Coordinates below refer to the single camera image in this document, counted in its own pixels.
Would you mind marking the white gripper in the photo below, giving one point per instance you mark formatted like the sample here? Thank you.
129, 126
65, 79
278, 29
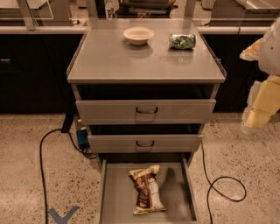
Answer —
271, 52

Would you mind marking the brown chip bag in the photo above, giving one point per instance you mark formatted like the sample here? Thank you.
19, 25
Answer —
148, 198

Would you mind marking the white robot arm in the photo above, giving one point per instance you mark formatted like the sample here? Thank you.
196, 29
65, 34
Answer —
269, 55

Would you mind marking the green snack bag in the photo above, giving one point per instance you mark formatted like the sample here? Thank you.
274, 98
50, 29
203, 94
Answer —
182, 41

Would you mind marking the grey drawer cabinet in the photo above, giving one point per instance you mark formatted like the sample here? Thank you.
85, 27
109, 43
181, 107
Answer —
108, 67

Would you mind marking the grey middle drawer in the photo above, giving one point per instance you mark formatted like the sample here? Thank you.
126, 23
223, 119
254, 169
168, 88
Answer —
127, 143

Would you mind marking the grey drawer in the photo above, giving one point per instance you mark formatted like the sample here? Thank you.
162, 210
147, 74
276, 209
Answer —
118, 194
124, 111
127, 143

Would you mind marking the grey top drawer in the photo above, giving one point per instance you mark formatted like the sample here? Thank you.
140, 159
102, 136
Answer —
124, 111

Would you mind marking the grey bottom drawer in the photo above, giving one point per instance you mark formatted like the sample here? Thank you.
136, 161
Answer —
118, 194

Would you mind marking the white paper bowl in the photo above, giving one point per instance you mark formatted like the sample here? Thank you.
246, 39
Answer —
138, 36

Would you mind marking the white bottle in background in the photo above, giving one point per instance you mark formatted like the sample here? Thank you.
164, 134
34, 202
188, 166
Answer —
109, 9

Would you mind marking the blue power box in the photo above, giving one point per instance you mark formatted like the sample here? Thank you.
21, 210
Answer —
82, 139

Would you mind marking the black top drawer handle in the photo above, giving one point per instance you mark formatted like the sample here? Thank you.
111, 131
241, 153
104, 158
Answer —
147, 111

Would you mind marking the black drawer handle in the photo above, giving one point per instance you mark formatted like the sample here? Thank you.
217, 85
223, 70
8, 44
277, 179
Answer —
147, 143
147, 111

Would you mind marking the black middle drawer handle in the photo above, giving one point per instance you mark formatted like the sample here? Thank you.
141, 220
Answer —
147, 143

